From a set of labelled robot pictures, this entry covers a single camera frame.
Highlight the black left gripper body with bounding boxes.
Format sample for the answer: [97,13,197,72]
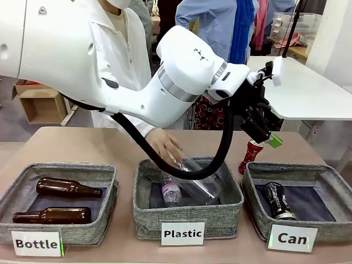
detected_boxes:
[235,81,283,133]

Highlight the red crushed drink can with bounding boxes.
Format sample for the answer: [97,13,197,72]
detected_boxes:
[238,139,265,175]

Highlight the black drink can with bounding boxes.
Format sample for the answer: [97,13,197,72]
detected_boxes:
[263,181,298,221]

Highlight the clear plastic container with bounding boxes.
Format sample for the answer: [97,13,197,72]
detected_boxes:
[175,157,221,206]

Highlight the clear plastic water bottle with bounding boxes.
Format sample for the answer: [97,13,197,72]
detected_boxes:
[160,172,183,208]

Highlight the brown glass bottle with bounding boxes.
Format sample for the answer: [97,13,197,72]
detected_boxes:
[12,206,92,225]
[36,177,104,199]

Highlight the white jacket person left forearm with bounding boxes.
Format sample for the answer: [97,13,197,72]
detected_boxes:
[120,117,158,141]

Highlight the grey fabric basket Can label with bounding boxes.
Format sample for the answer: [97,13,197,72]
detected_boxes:
[241,161,352,244]

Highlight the white Can sign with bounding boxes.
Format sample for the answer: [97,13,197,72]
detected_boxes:
[267,223,318,254]

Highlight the grey fabric basket Plastic label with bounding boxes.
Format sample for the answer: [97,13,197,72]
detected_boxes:
[133,156,245,241]

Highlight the grey fabric basket Bottle label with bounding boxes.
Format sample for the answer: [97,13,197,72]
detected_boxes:
[0,162,120,246]

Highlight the white jacket person left hand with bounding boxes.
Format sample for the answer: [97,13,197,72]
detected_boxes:
[145,127,184,169]

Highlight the white side table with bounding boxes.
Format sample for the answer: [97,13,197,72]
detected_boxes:
[245,56,352,121]

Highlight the pink cloth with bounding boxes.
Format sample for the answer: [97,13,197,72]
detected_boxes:
[276,32,306,50]

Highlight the black pole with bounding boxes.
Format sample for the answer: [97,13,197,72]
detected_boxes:
[282,0,304,59]

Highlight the person in pink clothes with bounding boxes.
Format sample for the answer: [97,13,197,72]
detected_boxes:
[251,0,276,52]

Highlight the clear plastic storage boxes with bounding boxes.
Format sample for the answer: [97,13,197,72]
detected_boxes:
[268,12,323,42]

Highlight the person in blue shirt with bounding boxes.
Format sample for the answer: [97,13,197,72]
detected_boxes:
[175,0,260,131]

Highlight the white Plastic sign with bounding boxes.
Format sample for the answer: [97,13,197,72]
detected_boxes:
[160,221,206,246]

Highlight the person in black clothes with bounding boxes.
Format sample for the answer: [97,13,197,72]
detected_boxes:
[157,0,183,42]

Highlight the person in white jacket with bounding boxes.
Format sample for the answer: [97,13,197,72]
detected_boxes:
[89,0,158,141]

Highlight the white face mask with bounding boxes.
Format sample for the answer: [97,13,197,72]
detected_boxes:
[106,0,133,9]

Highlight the cardboard box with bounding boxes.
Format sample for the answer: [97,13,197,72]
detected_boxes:
[11,79,69,125]

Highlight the white Bottle sign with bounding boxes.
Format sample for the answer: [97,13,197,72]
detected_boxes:
[10,230,64,257]

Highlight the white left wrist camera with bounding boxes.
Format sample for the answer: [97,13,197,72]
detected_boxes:
[271,56,284,87]

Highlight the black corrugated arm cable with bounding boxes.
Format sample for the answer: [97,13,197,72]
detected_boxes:
[59,93,235,182]

